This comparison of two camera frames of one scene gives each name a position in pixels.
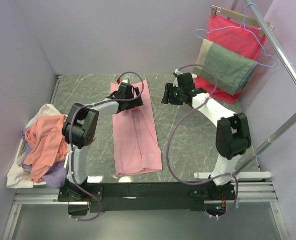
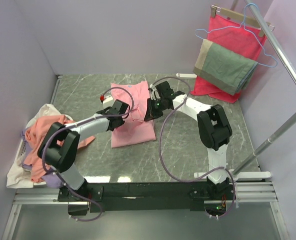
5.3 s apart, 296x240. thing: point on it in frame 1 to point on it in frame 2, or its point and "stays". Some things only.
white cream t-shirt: [19, 176] stays
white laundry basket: [20, 159] stays
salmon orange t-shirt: [47, 144] stays
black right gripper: [169, 88] to [151, 114]
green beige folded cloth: [232, 71] stays
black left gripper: [136, 102] to [122, 121]
